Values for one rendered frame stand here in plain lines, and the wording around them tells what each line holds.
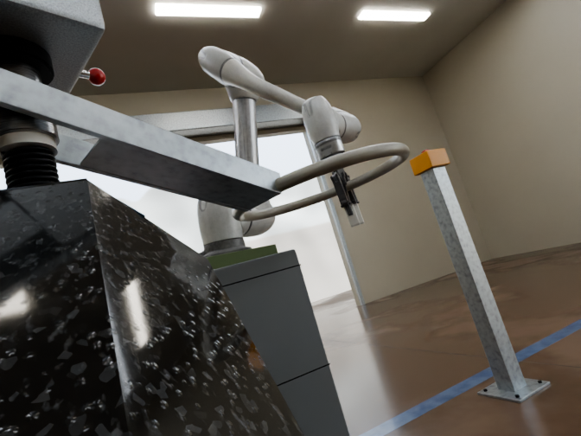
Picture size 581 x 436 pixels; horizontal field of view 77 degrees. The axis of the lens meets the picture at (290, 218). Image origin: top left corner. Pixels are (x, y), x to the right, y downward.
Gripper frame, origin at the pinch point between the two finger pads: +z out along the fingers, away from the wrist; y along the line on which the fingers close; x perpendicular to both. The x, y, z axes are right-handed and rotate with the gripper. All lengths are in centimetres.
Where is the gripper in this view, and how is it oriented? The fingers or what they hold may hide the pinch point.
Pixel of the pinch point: (354, 215)
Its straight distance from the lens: 120.3
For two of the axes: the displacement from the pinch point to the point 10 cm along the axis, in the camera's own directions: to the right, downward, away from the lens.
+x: 8.4, -3.4, -4.3
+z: 3.3, 9.4, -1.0
